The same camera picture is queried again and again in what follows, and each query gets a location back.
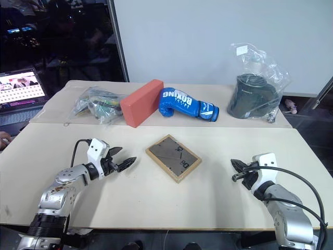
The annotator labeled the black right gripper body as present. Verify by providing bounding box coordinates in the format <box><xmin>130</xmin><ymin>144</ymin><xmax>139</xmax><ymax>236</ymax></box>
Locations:
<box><xmin>240</xmin><ymin>161</ymin><xmax>260</xmax><ymax>192</ymax></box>

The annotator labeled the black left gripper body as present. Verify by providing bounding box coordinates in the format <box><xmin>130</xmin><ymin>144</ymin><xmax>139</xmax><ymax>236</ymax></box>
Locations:
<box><xmin>100</xmin><ymin>153</ymin><xmax>121</xmax><ymax>178</ymax></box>

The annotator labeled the laptop computer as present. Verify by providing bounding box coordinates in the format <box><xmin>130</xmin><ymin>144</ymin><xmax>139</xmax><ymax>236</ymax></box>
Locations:
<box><xmin>0</xmin><ymin>67</ymin><xmax>49</xmax><ymax>136</ymax></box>

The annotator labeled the person's bare hand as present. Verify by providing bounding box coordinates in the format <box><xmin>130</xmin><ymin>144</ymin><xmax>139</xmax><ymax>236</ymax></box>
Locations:
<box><xmin>0</xmin><ymin>131</ymin><xmax>12</xmax><ymax>151</ymax></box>

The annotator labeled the clear bag of small items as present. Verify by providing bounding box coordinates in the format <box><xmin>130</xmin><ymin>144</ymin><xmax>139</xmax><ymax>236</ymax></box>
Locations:
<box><xmin>73</xmin><ymin>86</ymin><xmax>126</xmax><ymax>126</ymax></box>

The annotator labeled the red brick block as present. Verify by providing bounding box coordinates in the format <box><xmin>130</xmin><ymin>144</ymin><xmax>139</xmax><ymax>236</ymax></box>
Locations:
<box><xmin>119</xmin><ymin>79</ymin><xmax>165</xmax><ymax>129</ymax></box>

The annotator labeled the dark green fabric item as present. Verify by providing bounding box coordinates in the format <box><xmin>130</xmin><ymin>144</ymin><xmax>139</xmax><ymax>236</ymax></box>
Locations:
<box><xmin>226</xmin><ymin>73</ymin><xmax>280</xmax><ymax>119</ymax></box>

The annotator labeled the pink object on floor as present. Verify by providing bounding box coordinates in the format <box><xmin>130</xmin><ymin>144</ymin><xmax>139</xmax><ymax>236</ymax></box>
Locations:
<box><xmin>284</xmin><ymin>98</ymin><xmax>298</xmax><ymax>115</ymax></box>

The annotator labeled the dark rounded shape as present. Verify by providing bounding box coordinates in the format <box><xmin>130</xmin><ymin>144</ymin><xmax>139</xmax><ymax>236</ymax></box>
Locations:
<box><xmin>185</xmin><ymin>242</ymin><xmax>207</xmax><ymax>250</ymax></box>
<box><xmin>120</xmin><ymin>240</ymin><xmax>144</xmax><ymax>250</ymax></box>

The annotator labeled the blue boxing glove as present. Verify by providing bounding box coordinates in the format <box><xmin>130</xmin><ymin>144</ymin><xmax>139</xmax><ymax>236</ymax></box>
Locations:
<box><xmin>158</xmin><ymin>87</ymin><xmax>220</xmax><ymax>123</ymax></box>

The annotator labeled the dark item in plastic bag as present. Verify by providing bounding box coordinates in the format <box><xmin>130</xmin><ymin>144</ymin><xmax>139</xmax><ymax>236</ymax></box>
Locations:
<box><xmin>225</xmin><ymin>42</ymin><xmax>292</xmax><ymax>124</ymax></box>

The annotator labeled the white partition panel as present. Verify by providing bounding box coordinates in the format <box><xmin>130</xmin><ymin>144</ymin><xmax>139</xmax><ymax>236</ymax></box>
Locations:
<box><xmin>112</xmin><ymin>0</ymin><xmax>333</xmax><ymax>95</ymax></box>

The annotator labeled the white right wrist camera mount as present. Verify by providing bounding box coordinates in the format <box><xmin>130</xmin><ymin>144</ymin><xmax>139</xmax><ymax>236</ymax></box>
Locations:
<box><xmin>251</xmin><ymin>153</ymin><xmax>277</xmax><ymax>194</ymax></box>

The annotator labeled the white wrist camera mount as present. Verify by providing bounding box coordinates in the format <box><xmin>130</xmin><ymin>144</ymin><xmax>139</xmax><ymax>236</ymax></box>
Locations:
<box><xmin>251</xmin><ymin>153</ymin><xmax>277</xmax><ymax>194</ymax></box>
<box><xmin>86</xmin><ymin>138</ymin><xmax>110</xmax><ymax>178</ymax></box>

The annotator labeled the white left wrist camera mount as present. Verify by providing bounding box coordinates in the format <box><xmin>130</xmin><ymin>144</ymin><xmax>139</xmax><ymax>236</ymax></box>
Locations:
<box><xmin>86</xmin><ymin>138</ymin><xmax>110</xmax><ymax>178</ymax></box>

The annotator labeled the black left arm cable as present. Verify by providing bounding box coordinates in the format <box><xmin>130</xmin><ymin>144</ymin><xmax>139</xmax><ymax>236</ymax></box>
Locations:
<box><xmin>70</xmin><ymin>139</ymin><xmax>92</xmax><ymax>167</ymax></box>

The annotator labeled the wooden picture frame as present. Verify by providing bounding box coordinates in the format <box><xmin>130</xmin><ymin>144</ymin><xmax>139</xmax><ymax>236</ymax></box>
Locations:
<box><xmin>145</xmin><ymin>134</ymin><xmax>203</xmax><ymax>184</ymax></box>

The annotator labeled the metal rod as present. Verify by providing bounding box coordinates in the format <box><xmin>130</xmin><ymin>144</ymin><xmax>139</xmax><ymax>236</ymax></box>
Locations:
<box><xmin>311</xmin><ymin>77</ymin><xmax>333</xmax><ymax>110</ymax></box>

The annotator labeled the grey partition post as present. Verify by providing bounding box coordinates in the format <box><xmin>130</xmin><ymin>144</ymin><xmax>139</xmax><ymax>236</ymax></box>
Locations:
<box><xmin>107</xmin><ymin>0</ymin><xmax>130</xmax><ymax>83</ymax></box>

